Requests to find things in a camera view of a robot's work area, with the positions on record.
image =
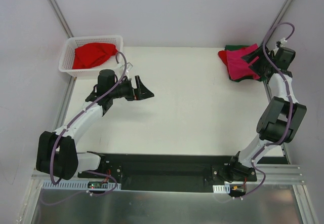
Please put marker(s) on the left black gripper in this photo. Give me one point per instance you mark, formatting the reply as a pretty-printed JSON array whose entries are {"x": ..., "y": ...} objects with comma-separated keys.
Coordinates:
[{"x": 136, "y": 89}]

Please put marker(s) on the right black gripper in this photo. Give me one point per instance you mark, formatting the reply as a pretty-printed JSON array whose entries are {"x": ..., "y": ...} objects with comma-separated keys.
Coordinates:
[{"x": 261, "y": 63}]

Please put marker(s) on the pink t shirt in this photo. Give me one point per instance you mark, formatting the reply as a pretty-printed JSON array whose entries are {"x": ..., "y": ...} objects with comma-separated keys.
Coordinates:
[{"x": 239, "y": 68}]

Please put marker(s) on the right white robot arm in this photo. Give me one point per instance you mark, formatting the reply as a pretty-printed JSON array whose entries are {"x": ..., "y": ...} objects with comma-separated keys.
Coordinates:
[{"x": 282, "y": 117}]

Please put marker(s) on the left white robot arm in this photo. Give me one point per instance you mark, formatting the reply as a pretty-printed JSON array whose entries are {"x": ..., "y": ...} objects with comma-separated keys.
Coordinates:
[{"x": 57, "y": 154}]

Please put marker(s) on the folded green t shirt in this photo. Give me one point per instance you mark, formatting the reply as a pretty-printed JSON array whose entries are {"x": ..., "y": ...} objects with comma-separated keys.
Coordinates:
[{"x": 237, "y": 47}]

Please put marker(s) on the folded red t shirt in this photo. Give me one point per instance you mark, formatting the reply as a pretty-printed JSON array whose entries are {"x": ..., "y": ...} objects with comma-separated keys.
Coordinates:
[{"x": 223, "y": 56}]

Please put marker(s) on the red crumpled t shirt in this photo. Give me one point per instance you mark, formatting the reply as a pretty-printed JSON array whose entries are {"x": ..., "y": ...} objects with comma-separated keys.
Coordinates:
[{"x": 93, "y": 54}]

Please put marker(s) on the white plastic basket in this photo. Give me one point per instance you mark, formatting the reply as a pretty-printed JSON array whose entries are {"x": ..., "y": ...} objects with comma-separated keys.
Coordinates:
[{"x": 67, "y": 56}]

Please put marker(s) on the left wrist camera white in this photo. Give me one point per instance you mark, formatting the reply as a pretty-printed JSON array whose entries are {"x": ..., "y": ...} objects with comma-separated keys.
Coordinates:
[{"x": 128, "y": 66}]

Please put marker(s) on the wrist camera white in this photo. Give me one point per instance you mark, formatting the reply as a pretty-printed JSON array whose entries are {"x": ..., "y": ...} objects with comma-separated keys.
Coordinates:
[
  {"x": 128, "y": 66},
  {"x": 281, "y": 42}
]

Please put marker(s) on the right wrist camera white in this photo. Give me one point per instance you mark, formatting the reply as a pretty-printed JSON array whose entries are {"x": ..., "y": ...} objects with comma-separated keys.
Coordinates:
[{"x": 281, "y": 42}]

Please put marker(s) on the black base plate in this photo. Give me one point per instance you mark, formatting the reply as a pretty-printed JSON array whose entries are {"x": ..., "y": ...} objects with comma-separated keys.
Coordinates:
[{"x": 168, "y": 173}]

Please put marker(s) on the right grey cable duct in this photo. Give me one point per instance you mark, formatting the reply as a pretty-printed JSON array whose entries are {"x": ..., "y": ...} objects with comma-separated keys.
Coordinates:
[{"x": 221, "y": 189}]

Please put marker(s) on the grey cable duct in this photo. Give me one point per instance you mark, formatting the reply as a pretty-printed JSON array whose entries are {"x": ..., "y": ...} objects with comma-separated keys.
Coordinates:
[
  {"x": 81, "y": 185},
  {"x": 221, "y": 189}
]

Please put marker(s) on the left grey cable duct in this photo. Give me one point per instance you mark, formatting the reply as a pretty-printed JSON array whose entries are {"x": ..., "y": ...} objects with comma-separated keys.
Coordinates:
[{"x": 81, "y": 185}]

